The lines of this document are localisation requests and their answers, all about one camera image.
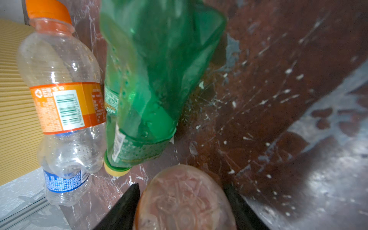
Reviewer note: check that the orange cap clear bottle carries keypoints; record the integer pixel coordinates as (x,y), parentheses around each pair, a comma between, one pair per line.
(64,79)

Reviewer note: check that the yellow trash bin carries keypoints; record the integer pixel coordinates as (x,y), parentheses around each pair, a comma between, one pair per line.
(20,129)

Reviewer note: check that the amber tea bottle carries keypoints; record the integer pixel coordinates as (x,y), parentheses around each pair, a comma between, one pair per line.
(183,197)

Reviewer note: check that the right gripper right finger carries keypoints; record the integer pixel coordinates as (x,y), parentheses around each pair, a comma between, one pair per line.
(246,218)

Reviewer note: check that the green bottle yellow cap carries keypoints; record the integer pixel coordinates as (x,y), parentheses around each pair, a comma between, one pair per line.
(157,52)

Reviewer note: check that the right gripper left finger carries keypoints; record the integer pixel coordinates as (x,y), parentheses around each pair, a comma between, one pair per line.
(121,216)

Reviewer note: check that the blue label bottle near bin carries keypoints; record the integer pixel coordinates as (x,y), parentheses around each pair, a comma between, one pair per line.
(58,190)

